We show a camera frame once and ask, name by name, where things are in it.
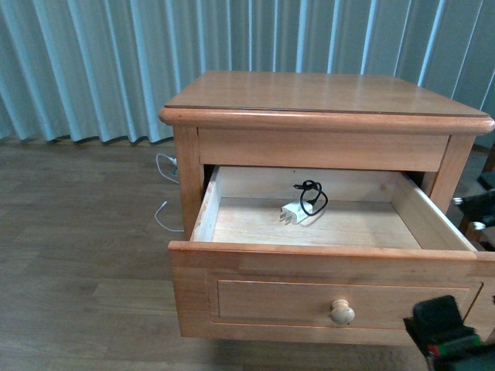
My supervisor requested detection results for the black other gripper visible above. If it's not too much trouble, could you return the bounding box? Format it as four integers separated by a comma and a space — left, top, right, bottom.
404, 295, 494, 371

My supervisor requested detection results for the drawer round knob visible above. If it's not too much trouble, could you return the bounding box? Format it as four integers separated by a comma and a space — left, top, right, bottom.
329, 299, 355, 325

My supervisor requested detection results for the wooden drawer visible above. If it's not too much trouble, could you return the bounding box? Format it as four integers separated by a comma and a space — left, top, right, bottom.
169, 166, 494, 345

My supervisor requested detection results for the white charger plug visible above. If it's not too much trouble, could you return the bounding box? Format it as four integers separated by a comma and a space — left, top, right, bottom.
280, 200, 312, 225

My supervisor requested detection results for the black charger cable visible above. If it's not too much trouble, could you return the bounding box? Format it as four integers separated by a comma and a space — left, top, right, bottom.
292, 179, 329, 217

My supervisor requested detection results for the light wooden nightstand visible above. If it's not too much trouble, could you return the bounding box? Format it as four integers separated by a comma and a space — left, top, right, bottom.
159, 70, 494, 237

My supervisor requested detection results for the pale grey-blue curtain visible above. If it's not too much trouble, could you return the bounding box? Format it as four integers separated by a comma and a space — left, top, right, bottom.
1, 1, 494, 142

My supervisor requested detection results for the white cable on floor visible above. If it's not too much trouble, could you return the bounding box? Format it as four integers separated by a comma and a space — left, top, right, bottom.
154, 153, 185, 233

